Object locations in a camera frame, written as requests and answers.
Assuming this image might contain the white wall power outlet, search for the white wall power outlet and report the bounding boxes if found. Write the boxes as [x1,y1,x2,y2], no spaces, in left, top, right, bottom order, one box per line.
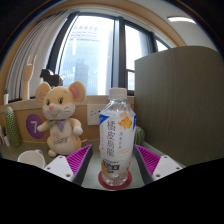
[86,103,107,126]

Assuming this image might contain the beige plush mouse toy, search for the beige plush mouse toy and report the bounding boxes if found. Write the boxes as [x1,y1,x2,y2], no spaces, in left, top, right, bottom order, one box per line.
[34,80,87,158]

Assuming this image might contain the pale yellow paper cup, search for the pale yellow paper cup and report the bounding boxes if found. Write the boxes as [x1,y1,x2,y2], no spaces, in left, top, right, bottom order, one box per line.
[16,149,47,169]

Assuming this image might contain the ceiling strip lights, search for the ceiling strip lights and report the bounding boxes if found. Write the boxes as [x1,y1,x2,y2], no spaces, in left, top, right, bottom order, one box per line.
[167,15,197,25]

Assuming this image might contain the dark-framed window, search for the dark-framed window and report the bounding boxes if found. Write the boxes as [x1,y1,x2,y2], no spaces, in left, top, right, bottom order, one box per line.
[46,11,171,98]

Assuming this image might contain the wooden desk back ledge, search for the wooden desk back ledge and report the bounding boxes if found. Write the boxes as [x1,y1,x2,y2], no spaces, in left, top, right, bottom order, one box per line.
[0,94,136,144]

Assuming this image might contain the tall green cactus ornament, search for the tall green cactus ornament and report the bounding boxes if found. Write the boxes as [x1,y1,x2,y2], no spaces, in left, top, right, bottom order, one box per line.
[3,106,23,149]

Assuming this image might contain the clear plastic drink bottle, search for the clear plastic drink bottle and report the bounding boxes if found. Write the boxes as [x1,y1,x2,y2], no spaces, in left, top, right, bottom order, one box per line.
[98,87,137,188]

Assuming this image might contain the grey-green desk partition panel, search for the grey-green desk partition panel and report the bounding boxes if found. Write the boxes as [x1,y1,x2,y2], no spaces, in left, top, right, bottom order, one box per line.
[133,45,224,168]

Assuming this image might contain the wooden hand model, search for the wooden hand model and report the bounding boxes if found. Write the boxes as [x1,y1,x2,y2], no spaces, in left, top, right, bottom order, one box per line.
[21,54,38,101]

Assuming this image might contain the round purple number sign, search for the round purple number sign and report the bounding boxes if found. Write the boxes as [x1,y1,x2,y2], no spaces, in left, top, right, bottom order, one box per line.
[25,113,46,140]

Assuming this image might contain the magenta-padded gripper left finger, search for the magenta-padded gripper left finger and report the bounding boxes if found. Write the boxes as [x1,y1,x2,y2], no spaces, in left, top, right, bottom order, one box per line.
[43,144,94,187]

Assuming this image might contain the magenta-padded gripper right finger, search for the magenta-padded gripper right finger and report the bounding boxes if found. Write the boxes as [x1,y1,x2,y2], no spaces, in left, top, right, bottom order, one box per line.
[133,144,184,186]

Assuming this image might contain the grey pleated curtain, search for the grey pleated curtain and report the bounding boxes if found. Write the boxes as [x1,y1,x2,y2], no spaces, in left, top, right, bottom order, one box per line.
[4,9,73,103]

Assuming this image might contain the black horse figure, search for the black horse figure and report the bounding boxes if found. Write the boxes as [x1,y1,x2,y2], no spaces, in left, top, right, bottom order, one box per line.
[39,68,64,88]

